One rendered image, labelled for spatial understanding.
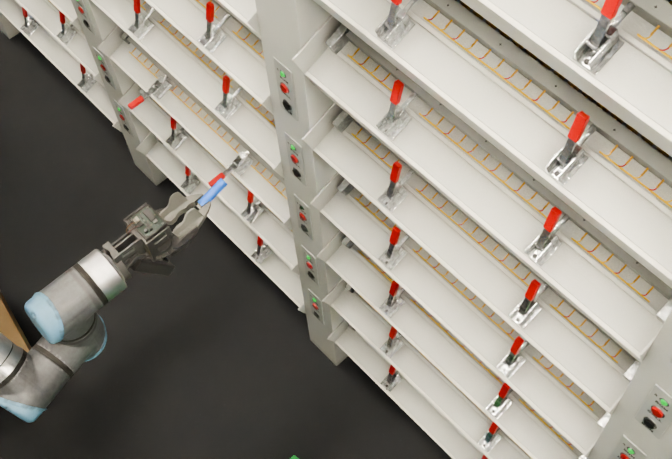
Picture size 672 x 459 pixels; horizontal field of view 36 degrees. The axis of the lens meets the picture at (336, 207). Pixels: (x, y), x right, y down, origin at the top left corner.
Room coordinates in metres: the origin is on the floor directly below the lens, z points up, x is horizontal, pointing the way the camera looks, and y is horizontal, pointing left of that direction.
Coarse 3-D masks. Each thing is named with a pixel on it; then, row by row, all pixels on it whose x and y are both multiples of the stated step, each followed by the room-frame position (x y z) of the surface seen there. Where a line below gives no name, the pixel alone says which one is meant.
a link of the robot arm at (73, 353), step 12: (96, 312) 0.83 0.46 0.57; (96, 324) 0.80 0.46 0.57; (84, 336) 0.77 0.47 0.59; (96, 336) 0.79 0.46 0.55; (48, 348) 0.76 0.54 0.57; (60, 348) 0.76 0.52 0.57; (72, 348) 0.76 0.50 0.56; (84, 348) 0.77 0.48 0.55; (96, 348) 0.78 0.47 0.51; (72, 360) 0.75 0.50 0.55; (84, 360) 0.76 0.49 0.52
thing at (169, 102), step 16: (112, 32) 1.47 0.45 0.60; (112, 48) 1.46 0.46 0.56; (128, 48) 1.46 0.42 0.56; (128, 64) 1.43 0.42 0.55; (144, 64) 1.42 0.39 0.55; (144, 80) 1.38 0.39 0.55; (176, 112) 1.29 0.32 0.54; (192, 112) 1.28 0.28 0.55; (192, 128) 1.24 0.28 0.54; (208, 128) 1.24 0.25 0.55; (208, 144) 1.20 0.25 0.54; (224, 144) 1.19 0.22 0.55; (224, 160) 1.16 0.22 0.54; (240, 176) 1.12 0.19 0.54; (256, 176) 1.11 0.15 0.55; (256, 192) 1.08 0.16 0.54; (272, 192) 1.07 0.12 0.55; (272, 208) 1.04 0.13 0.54; (288, 208) 1.03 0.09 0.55; (288, 224) 0.98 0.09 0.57
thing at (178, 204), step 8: (176, 192) 1.00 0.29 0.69; (176, 200) 0.99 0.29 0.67; (184, 200) 1.00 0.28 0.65; (192, 200) 1.01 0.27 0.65; (168, 208) 0.98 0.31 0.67; (176, 208) 0.99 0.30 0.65; (184, 208) 0.99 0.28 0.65; (168, 216) 0.98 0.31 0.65; (176, 216) 0.98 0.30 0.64; (168, 224) 0.97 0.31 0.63
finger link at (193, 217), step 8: (192, 208) 0.96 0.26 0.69; (200, 208) 0.99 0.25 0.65; (208, 208) 0.99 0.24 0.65; (184, 216) 0.95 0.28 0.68; (192, 216) 0.96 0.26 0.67; (200, 216) 0.97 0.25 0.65; (184, 224) 0.95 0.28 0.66; (192, 224) 0.95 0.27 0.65; (200, 224) 0.96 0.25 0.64; (176, 232) 0.93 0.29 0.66; (184, 232) 0.94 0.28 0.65
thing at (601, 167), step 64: (320, 0) 0.87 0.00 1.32; (384, 0) 0.84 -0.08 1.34; (448, 0) 0.80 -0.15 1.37; (448, 64) 0.74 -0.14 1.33; (512, 64) 0.71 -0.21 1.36; (512, 128) 0.65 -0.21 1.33; (576, 128) 0.59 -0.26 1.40; (576, 192) 0.56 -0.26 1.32; (640, 192) 0.54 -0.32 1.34; (640, 256) 0.48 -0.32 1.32
